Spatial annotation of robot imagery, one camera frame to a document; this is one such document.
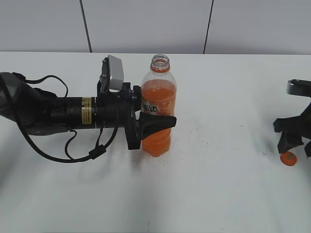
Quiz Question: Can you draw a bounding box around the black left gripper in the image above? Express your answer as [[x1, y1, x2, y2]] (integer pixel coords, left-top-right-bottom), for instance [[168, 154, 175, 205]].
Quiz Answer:
[[95, 82, 177, 150]]

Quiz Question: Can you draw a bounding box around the orange bottle cap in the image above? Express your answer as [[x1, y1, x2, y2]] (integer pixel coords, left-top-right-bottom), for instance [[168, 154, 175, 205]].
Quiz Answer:
[[280, 151, 297, 166]]

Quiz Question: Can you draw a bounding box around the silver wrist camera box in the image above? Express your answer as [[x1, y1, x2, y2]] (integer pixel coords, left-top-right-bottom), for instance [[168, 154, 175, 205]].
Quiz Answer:
[[100, 55, 124, 93]]

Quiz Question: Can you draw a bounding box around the orange soda plastic bottle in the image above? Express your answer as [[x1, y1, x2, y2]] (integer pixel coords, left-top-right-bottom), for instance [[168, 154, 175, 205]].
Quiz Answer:
[[141, 54, 177, 157]]

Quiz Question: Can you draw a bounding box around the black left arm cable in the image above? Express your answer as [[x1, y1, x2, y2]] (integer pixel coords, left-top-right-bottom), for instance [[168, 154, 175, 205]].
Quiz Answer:
[[2, 74, 119, 164]]

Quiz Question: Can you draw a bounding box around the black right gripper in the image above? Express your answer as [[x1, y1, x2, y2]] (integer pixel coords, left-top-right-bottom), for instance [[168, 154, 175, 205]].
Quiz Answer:
[[273, 79, 311, 158]]

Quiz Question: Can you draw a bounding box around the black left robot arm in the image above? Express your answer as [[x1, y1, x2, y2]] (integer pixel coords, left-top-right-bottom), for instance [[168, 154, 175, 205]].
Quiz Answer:
[[0, 72, 176, 150]]

